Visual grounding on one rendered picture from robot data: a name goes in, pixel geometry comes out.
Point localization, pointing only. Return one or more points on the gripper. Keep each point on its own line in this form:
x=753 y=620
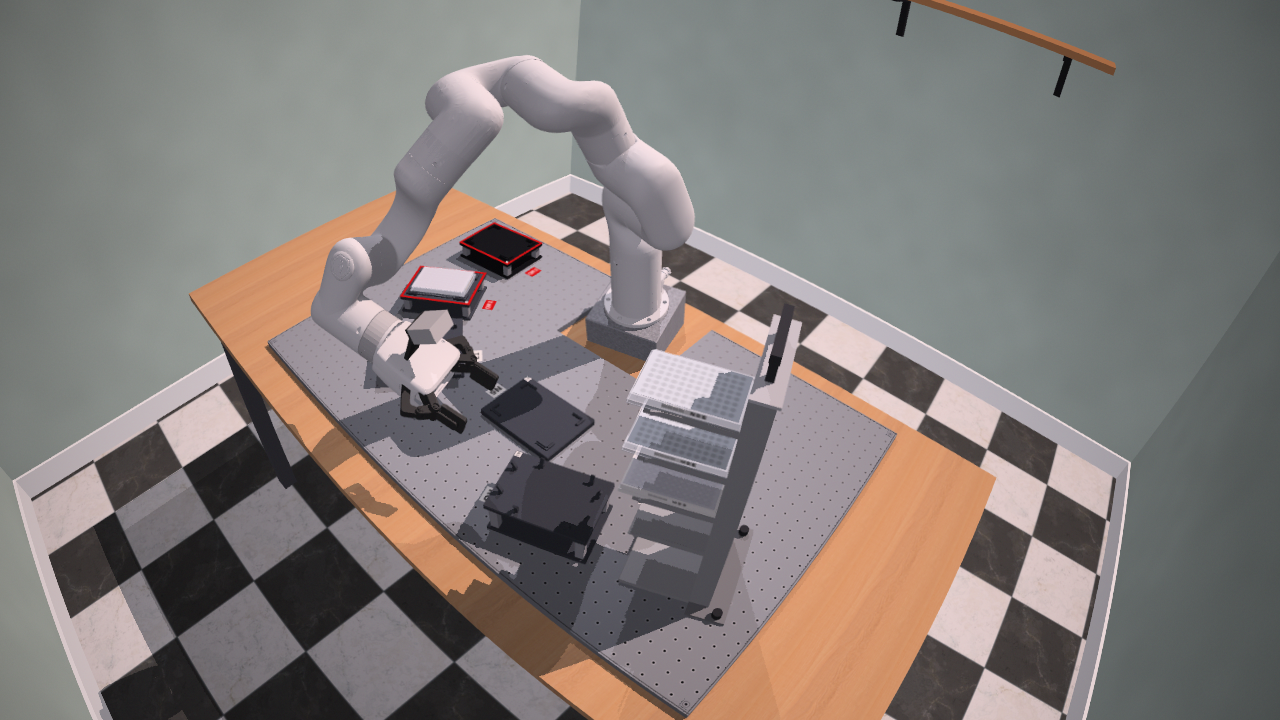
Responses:
x=423 y=372

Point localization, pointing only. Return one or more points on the white microplate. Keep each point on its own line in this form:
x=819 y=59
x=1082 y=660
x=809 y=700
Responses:
x=443 y=282
x=692 y=389

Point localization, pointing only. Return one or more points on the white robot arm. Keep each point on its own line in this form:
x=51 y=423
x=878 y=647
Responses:
x=466 y=119

